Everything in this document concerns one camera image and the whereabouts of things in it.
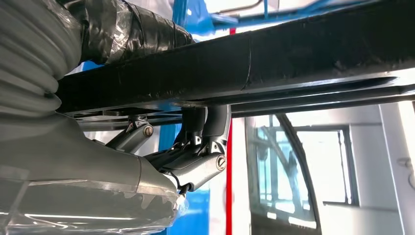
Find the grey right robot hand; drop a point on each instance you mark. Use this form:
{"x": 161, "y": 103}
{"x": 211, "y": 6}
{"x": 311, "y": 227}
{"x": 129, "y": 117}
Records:
{"x": 64, "y": 168}

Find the blue metal shelf rack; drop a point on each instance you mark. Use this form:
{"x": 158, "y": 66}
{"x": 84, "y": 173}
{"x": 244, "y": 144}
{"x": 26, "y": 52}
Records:
{"x": 194, "y": 211}

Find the white car red stripe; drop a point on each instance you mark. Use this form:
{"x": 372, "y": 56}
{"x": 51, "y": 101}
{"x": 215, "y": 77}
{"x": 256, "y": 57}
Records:
{"x": 373, "y": 168}

